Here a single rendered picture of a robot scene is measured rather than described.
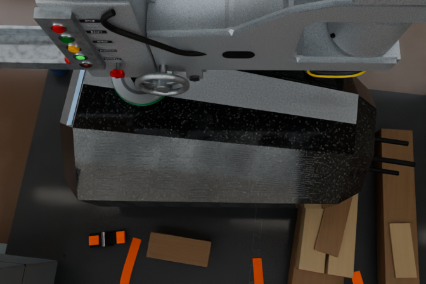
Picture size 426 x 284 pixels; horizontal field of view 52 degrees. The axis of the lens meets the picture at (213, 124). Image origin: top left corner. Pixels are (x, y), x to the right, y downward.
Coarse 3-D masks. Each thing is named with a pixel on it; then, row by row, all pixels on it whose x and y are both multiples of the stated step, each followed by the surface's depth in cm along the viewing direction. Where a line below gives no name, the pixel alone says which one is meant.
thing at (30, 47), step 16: (0, 32) 136; (16, 32) 136; (32, 32) 136; (0, 48) 137; (16, 48) 137; (32, 48) 137; (48, 48) 137; (0, 64) 132; (16, 64) 132; (32, 64) 132; (48, 64) 132; (64, 64) 131; (192, 80) 133
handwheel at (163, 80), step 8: (160, 72) 113; (136, 80) 116; (144, 80) 114; (160, 80) 118; (168, 80) 119; (176, 80) 114; (184, 80) 116; (144, 88) 122; (152, 88) 125; (160, 88) 118; (168, 88) 119; (184, 88) 120
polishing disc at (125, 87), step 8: (168, 72) 155; (112, 80) 154; (120, 80) 154; (128, 80) 154; (152, 80) 154; (120, 88) 154; (128, 88) 154; (136, 88) 154; (128, 96) 153; (136, 96) 153; (144, 96) 153; (152, 96) 153; (160, 96) 153
